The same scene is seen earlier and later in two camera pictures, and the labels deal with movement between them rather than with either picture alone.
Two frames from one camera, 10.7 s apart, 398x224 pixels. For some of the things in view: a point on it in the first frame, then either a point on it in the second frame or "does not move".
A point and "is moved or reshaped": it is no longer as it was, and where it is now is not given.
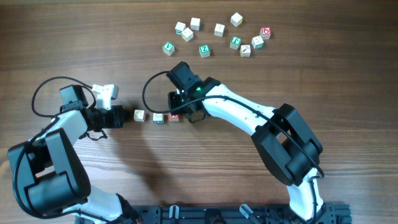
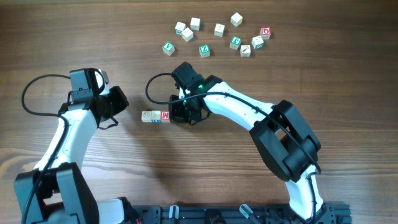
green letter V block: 168,48 does not move
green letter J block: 235,42 does not move
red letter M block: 173,117 is moved or reshaped
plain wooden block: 139,115 -> 146,116
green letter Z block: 204,51 does not move
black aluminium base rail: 239,214 does not move
